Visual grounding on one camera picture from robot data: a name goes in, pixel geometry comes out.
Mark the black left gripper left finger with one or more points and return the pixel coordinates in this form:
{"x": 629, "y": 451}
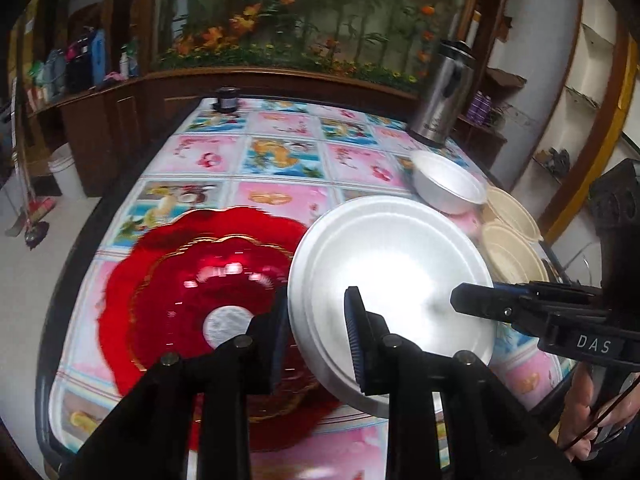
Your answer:
{"x": 147, "y": 435}

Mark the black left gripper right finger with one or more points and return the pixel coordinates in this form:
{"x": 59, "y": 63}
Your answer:
{"x": 450, "y": 418}

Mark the beige plastic bowl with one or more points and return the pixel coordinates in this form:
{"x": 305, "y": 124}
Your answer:
{"x": 501, "y": 206}
{"x": 510, "y": 259}

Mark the white foam plate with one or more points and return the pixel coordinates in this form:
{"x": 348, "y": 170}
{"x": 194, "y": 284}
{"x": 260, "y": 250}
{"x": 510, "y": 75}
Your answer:
{"x": 405, "y": 258}

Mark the white foam bowl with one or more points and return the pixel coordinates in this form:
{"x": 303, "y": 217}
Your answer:
{"x": 444, "y": 185}

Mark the person's right hand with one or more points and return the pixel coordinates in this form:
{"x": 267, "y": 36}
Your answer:
{"x": 576, "y": 416}

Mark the red glass scalloped plate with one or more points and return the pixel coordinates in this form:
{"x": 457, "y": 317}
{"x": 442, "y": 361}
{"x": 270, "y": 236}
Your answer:
{"x": 191, "y": 285}

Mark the black mop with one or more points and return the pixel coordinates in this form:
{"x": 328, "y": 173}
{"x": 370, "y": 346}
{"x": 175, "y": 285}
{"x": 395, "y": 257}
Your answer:
{"x": 35, "y": 233}

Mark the purple spray cans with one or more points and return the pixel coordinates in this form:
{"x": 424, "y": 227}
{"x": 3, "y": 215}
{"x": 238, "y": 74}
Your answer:
{"x": 479, "y": 109}

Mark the broom with red bristles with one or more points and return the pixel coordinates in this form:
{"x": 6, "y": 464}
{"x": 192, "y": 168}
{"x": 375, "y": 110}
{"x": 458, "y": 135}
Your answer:
{"x": 34, "y": 208}

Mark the stainless steel thermos jug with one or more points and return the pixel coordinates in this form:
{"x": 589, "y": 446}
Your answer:
{"x": 447, "y": 84}

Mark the white plastic bucket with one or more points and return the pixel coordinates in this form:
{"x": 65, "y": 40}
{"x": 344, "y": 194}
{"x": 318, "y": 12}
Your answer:
{"x": 62, "y": 167}

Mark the brown wooden cabinet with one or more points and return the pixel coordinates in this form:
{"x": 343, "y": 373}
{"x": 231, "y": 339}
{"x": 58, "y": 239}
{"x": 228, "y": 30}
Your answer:
{"x": 115, "y": 130}

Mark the small black jar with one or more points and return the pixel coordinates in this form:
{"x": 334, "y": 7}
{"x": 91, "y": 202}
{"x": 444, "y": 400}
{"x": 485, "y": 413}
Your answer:
{"x": 227, "y": 100}

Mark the artificial flower display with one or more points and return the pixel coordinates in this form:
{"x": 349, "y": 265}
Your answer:
{"x": 386, "y": 42}

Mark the blue water jug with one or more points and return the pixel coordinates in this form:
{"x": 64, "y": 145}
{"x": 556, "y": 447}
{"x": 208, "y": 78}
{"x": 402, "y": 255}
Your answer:
{"x": 98, "y": 57}

